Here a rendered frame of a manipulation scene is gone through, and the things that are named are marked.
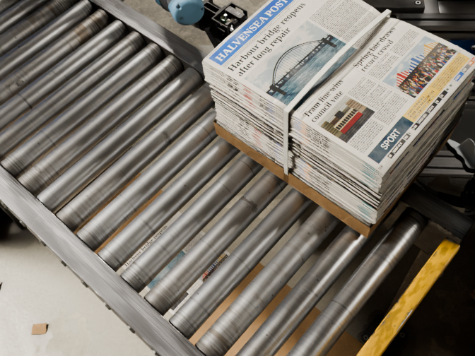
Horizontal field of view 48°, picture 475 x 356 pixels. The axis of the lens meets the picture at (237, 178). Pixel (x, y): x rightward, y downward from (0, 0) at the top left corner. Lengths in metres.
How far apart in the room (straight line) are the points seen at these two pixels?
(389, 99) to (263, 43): 0.24
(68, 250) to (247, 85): 0.46
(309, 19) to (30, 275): 1.39
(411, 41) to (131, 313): 0.67
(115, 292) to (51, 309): 0.95
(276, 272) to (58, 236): 0.42
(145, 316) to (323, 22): 0.60
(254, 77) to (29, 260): 1.34
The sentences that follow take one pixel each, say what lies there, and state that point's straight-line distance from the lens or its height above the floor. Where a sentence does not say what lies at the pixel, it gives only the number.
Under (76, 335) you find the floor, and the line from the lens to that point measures 1.88.
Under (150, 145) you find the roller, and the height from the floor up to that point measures 0.80.
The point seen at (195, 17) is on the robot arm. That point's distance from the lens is 1.24.
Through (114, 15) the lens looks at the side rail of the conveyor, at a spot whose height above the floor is 0.80.
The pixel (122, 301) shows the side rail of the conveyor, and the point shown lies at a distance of 0.99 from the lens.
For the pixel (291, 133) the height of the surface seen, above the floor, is 0.98.
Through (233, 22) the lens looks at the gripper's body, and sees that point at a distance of 1.29.
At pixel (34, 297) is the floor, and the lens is 1.98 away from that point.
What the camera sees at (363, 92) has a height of 1.03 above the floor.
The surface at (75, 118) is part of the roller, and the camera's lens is 1.24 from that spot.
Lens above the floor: 1.70
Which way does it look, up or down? 58 degrees down
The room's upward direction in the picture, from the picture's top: 8 degrees counter-clockwise
